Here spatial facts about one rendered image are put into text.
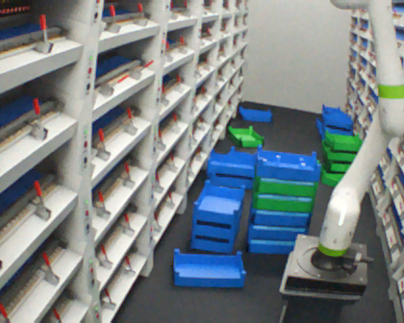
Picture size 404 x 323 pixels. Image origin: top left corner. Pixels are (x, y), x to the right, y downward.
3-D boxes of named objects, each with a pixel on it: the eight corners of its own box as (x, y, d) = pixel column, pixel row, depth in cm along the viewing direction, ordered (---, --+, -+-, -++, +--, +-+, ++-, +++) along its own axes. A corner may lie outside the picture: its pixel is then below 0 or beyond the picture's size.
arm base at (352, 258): (371, 260, 169) (375, 247, 167) (368, 279, 156) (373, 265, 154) (314, 248, 177) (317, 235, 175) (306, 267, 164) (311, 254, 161)
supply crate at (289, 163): (314, 166, 245) (315, 152, 243) (318, 182, 226) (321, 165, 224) (256, 161, 247) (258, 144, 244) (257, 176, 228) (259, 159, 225)
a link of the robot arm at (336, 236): (350, 239, 172) (363, 194, 165) (345, 259, 158) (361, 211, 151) (320, 234, 176) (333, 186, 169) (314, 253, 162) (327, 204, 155)
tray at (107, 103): (151, 83, 184) (161, 60, 180) (87, 126, 128) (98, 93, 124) (107, 64, 185) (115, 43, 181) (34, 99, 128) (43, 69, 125)
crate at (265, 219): (306, 211, 253) (309, 196, 251) (309, 227, 235) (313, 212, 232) (250, 206, 255) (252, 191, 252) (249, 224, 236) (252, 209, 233)
